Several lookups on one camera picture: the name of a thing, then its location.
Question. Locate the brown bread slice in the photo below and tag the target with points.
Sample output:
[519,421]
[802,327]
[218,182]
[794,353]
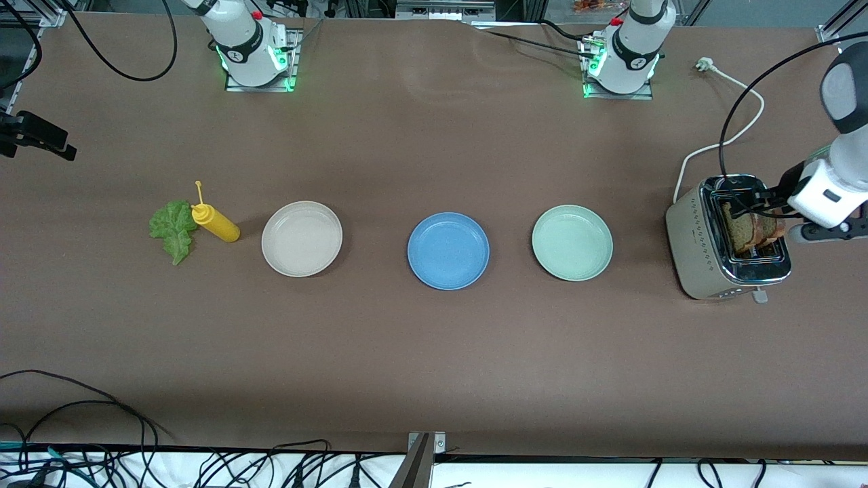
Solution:
[739,234]
[770,230]

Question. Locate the green lettuce leaf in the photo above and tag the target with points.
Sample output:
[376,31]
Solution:
[173,227]

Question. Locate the yellow squeeze bottle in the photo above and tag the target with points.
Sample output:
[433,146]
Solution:
[218,225]

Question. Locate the pale green plate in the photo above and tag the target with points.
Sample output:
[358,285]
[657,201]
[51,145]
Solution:
[572,242]

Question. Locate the white plate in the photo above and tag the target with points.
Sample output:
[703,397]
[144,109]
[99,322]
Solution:
[302,238]

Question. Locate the blue plate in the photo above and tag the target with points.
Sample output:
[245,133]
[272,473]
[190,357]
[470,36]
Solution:
[448,251]

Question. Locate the beige chrome toaster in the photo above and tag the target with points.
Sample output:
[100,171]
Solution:
[692,244]

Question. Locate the orange packet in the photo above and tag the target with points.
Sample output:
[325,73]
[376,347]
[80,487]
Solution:
[597,5]

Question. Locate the silver metal box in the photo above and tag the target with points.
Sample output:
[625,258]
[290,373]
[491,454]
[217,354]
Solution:
[444,8]

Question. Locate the perforated metal rail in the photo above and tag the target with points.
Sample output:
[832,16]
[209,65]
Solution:
[28,57]

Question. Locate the aluminium frame profile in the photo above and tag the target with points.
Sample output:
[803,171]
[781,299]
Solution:
[837,24]
[54,17]

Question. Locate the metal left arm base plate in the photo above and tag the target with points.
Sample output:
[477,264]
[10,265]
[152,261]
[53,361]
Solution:
[593,91]

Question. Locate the aluminium bracket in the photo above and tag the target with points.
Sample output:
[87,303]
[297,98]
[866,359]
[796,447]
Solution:
[417,468]

